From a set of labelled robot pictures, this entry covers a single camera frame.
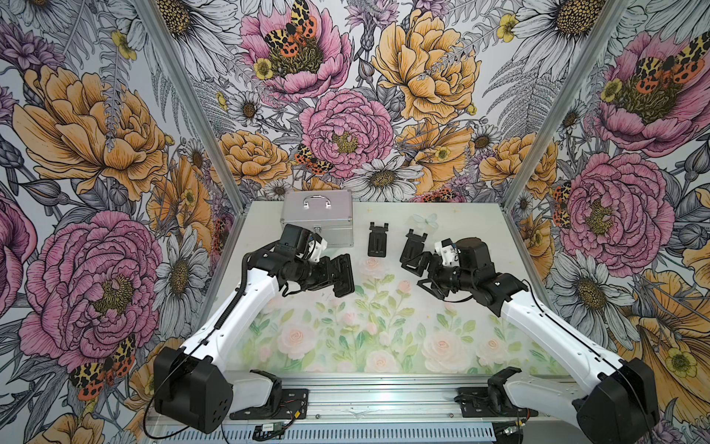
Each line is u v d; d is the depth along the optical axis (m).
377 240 1.02
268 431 0.72
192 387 0.38
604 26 0.74
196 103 0.89
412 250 1.00
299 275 0.65
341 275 0.78
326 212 1.00
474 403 0.73
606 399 0.38
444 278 0.69
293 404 0.73
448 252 0.73
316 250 0.74
